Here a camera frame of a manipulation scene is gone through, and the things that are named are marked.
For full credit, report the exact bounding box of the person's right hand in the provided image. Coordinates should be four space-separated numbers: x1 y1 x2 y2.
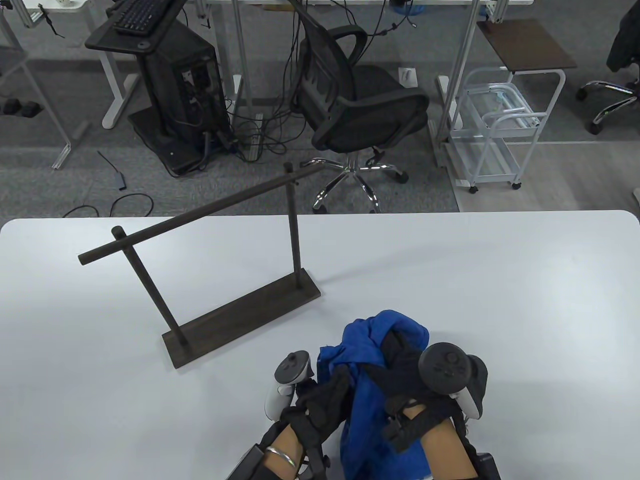
367 327 456 455

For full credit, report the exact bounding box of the person's left hand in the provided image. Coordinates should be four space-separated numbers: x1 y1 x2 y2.
279 367 354 446

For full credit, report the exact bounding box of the blue t-shirt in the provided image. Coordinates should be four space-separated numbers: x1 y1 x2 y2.
317 310 434 480

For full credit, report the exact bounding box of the dark wooden desktop rack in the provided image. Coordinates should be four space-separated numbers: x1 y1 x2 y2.
77 161 326 371

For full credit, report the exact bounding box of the person's right forearm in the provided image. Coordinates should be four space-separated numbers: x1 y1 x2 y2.
400 404 477 480

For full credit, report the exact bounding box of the white desktop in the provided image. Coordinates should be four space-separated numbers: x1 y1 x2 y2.
0 210 640 480

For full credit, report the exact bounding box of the black white hand controller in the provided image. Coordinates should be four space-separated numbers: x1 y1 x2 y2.
418 342 489 420
263 350 317 421

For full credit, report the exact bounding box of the black mesh office chair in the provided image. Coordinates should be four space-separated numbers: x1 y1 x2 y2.
287 0 431 215

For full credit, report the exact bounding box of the grey power strip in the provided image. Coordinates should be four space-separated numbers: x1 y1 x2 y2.
244 112 265 162

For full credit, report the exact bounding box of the chrome base office chair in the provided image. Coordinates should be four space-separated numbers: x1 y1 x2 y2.
576 10 640 135

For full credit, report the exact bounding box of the brown side table top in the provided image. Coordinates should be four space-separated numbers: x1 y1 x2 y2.
477 19 577 73

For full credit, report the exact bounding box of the black computer tower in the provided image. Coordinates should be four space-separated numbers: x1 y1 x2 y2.
141 22 232 173

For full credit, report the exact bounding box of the white desk leg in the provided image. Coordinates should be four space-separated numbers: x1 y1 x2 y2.
82 0 140 130

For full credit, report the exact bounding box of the black rolling computer stand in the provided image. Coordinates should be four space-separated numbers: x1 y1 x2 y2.
85 0 236 177

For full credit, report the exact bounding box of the black keyboard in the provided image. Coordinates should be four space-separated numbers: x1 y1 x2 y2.
111 0 173 36

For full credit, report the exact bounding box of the white wire trolley cart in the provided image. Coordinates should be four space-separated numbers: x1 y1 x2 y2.
446 67 567 194

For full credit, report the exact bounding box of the black looped floor cable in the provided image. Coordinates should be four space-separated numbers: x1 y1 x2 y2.
62 193 155 219

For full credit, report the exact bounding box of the tangle of black cables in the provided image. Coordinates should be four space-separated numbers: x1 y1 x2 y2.
222 0 313 162

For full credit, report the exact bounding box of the aluminium frame post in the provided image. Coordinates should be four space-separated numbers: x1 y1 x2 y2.
434 0 484 169

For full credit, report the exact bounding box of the grey adapter with cable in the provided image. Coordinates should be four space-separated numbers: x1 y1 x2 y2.
97 150 127 191

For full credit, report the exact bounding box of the aluminium frame stand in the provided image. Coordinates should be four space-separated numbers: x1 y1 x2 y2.
0 15 92 170

